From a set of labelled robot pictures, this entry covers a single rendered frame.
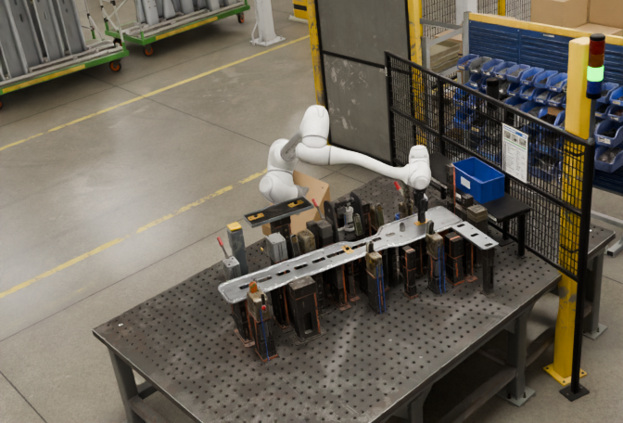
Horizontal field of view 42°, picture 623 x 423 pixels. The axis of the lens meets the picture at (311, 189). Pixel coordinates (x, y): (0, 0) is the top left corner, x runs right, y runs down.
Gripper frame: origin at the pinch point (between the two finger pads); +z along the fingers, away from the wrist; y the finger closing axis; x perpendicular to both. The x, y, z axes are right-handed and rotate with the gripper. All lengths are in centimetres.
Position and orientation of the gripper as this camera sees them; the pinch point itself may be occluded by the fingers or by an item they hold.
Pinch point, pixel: (421, 215)
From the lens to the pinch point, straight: 440.8
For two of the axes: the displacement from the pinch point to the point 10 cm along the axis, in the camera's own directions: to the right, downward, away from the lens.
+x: 8.9, -2.8, 3.5
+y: 4.4, 3.7, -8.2
